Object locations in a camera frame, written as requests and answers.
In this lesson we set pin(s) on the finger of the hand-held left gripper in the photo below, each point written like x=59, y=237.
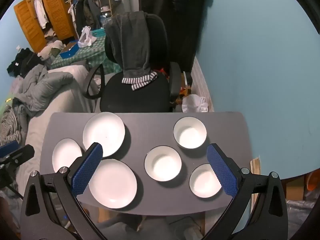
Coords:
x=20, y=156
x=8, y=148

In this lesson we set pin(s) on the white plate with dark rim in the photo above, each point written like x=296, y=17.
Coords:
x=105, y=130
x=113, y=185
x=65, y=155

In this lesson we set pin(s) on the grey garment with striped cuffs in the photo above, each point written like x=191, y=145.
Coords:
x=130, y=45

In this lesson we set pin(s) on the white hanging shirt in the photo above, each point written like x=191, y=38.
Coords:
x=41, y=12

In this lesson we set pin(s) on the orange toy clutter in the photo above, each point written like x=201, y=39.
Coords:
x=183, y=93

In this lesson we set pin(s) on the grey duvet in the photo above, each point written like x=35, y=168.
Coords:
x=40, y=90

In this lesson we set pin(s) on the dark jackets on rack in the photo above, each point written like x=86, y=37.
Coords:
x=86, y=15

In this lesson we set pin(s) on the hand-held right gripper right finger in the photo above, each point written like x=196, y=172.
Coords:
x=222, y=170

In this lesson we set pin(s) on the striped blanket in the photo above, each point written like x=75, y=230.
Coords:
x=10, y=127

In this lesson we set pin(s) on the black hanging coats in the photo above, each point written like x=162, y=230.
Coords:
x=175, y=17

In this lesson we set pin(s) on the white plastic bag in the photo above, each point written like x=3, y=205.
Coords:
x=86, y=38

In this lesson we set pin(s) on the beige clothing pile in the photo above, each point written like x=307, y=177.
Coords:
x=50, y=50

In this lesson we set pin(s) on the white bowl with dark rim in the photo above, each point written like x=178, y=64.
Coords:
x=203, y=182
x=163, y=165
x=190, y=133

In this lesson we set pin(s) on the wooden louvred wardrobe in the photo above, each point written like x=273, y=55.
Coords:
x=57, y=17

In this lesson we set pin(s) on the blue box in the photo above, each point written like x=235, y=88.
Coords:
x=68, y=50

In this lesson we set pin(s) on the light wooden board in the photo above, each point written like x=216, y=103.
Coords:
x=255, y=180

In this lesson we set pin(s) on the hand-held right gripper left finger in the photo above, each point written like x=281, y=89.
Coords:
x=86, y=170

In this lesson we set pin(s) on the grey plastic tarp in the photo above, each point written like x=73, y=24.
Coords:
x=300, y=217

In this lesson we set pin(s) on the black office chair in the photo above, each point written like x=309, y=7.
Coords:
x=135, y=95

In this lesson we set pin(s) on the grey bed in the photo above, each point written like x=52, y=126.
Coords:
x=40, y=127

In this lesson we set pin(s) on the white trash bag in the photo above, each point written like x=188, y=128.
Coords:
x=195, y=103

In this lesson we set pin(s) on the orange bucket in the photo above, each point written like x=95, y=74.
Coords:
x=312, y=181

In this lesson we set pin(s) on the teal crate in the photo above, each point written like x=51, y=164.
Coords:
x=98, y=33

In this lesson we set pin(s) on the black clothing pile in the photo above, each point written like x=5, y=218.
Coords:
x=23, y=62

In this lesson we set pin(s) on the green checkered tablecloth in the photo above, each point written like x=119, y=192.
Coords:
x=92, y=55

